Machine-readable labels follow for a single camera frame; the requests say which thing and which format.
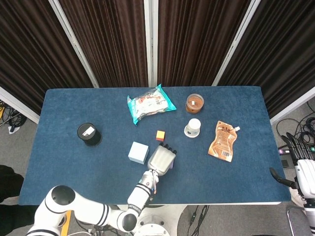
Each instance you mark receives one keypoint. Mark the orange spout pouch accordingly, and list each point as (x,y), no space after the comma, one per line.
(222,142)

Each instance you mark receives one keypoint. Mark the white sneaker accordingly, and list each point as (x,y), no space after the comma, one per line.
(297,196)

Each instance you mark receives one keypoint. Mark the small orange yellow cube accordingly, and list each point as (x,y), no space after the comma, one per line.
(160,135)

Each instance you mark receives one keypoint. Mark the white paper scrap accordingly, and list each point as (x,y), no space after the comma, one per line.
(12,129)

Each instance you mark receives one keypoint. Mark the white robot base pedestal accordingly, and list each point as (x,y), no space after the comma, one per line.
(160,221)

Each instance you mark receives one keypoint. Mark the white partition frame post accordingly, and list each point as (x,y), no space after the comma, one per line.
(75,44)
(295,106)
(234,45)
(150,44)
(18,105)

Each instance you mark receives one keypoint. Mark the clear jar of rubber bands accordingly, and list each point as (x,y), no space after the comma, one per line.
(194,103)

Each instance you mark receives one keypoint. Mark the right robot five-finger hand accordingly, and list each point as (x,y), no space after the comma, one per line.
(305,174)

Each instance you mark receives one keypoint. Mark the large light blue cube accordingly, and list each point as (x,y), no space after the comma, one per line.
(137,152)

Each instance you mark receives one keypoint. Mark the medium purple cube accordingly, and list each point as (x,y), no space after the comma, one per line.
(173,165)

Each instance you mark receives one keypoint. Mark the yellow floor tape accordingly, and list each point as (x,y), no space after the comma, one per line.
(67,226)

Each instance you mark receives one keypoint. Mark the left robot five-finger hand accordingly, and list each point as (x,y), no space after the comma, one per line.
(161,161)

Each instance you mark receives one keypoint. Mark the bystander black clothing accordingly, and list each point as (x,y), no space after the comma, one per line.
(11,182)

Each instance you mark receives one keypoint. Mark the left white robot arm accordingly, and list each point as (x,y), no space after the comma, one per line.
(93,211)

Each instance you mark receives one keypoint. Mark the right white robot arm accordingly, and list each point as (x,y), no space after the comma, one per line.
(310,206)

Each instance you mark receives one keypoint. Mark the blue table cloth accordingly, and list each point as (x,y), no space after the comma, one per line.
(98,110)

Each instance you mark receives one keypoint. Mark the teal snack packet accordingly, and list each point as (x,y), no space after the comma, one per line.
(150,104)

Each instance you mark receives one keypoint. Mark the black mesh pen holder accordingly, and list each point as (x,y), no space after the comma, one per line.
(89,135)

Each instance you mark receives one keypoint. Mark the brown pleated curtain panel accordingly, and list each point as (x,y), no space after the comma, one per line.
(110,44)
(197,44)
(29,49)
(283,49)

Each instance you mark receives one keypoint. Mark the black power strip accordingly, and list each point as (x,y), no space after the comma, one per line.
(283,151)

